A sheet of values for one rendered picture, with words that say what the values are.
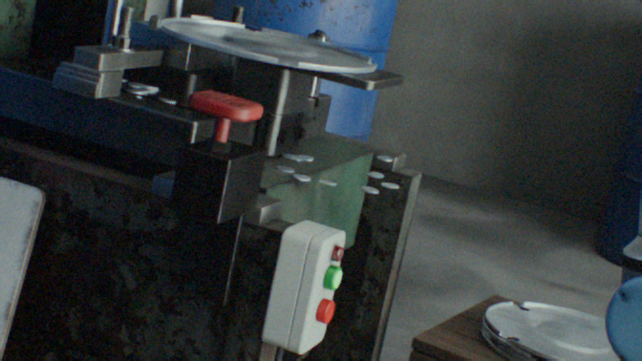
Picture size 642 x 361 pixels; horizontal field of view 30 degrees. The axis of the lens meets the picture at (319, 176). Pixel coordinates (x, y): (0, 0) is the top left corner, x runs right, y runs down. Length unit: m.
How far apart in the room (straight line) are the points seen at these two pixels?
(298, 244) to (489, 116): 3.64
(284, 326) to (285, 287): 0.04
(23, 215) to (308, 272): 0.36
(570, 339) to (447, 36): 3.05
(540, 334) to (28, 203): 0.91
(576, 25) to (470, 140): 0.62
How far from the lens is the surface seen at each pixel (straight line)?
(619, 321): 1.34
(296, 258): 1.32
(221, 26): 1.72
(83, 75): 1.45
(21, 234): 1.48
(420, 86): 4.99
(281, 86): 1.55
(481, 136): 4.94
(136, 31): 1.61
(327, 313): 1.35
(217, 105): 1.24
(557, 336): 2.01
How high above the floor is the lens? 0.97
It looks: 12 degrees down
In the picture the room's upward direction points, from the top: 12 degrees clockwise
